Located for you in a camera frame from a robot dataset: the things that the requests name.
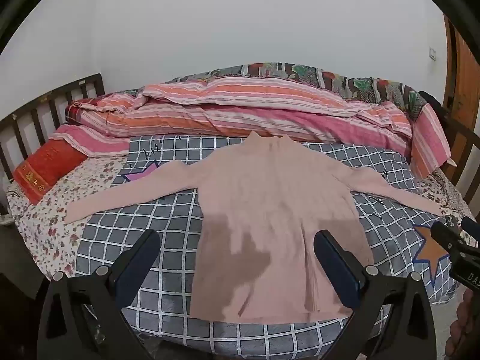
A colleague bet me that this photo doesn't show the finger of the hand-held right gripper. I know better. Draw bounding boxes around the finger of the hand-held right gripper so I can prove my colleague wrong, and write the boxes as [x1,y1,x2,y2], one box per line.
[460,216,480,240]
[430,220,467,257]

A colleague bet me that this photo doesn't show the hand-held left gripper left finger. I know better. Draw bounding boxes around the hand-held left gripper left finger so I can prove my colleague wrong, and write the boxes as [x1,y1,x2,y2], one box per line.
[37,229,162,360]

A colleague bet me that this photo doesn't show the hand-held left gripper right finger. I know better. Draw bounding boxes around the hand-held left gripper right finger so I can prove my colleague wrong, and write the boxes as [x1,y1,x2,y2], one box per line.
[313,229,438,360]

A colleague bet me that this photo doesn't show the pink ribbed knit sweater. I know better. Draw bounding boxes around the pink ribbed knit sweater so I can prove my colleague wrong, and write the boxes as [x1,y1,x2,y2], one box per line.
[67,131,445,325]

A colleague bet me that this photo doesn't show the person's right hand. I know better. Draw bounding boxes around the person's right hand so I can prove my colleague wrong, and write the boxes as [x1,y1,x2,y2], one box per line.
[449,289,480,360]

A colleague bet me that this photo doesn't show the grey checked blanket with stars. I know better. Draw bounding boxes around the grey checked blanket with stars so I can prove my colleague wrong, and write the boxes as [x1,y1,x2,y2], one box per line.
[75,133,460,360]

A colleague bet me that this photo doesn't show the dark wooden footboard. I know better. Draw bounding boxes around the dark wooden footboard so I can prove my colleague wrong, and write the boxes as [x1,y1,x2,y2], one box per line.
[420,94,480,211]

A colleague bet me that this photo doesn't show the floral bed sheet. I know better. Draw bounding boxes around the floral bed sheet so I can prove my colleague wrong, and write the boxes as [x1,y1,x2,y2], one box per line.
[5,154,473,282]

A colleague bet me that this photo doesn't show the red embroidered pillow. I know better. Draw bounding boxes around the red embroidered pillow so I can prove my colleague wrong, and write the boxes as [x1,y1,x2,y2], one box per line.
[11,139,89,205]

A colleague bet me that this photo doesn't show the dark cloth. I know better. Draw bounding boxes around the dark cloth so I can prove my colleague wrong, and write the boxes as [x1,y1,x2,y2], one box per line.
[418,91,445,111]

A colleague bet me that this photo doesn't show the orange wooden door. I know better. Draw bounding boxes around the orange wooden door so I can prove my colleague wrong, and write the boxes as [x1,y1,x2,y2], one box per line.
[442,13,480,132]

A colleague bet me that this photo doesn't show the dark wooden slatted headboard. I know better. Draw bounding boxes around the dark wooden slatted headboard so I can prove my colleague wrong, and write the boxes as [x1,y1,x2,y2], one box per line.
[0,73,107,181]

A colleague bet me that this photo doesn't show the pink orange striped quilt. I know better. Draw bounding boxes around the pink orange striped quilt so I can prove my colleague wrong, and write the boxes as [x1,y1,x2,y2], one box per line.
[52,77,452,179]

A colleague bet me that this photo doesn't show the dark patterned floral quilt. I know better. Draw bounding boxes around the dark patterned floral quilt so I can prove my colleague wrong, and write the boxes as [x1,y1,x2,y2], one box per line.
[64,62,428,122]

